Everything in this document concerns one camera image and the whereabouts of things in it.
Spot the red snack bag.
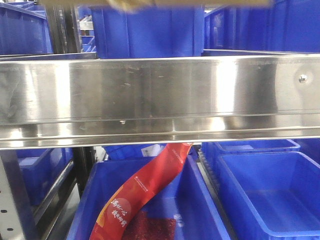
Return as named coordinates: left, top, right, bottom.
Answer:
left=89, top=142, right=193, bottom=240

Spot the blue bin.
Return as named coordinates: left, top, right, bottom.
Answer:
left=91, top=6, right=205, bottom=59
left=15, top=148, right=73, bottom=206
left=201, top=139, right=320, bottom=240
left=204, top=0, right=320, bottom=53
left=0, top=1, right=53, bottom=55
left=66, top=157, right=230, bottom=240

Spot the blue bin lower right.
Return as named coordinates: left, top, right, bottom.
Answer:
left=201, top=139, right=320, bottom=240

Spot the blue bin lower centre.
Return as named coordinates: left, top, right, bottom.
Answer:
left=66, top=157, right=230, bottom=240

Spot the blue bin upper centre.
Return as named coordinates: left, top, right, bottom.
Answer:
left=91, top=6, right=205, bottom=59

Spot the white perforated shelf post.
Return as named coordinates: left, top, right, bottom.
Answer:
left=0, top=150, right=39, bottom=240

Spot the blue bin lower left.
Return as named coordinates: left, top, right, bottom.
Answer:
left=15, top=148, right=73, bottom=206

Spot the stainless steel shelf rail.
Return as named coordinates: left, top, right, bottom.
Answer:
left=0, top=54, right=320, bottom=150

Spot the blue bin upper right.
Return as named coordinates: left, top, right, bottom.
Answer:
left=204, top=0, right=320, bottom=53

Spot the blue bin upper left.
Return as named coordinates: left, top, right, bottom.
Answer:
left=0, top=1, right=53, bottom=55

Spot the plain brown cardboard box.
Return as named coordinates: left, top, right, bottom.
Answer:
left=40, top=0, right=272, bottom=12

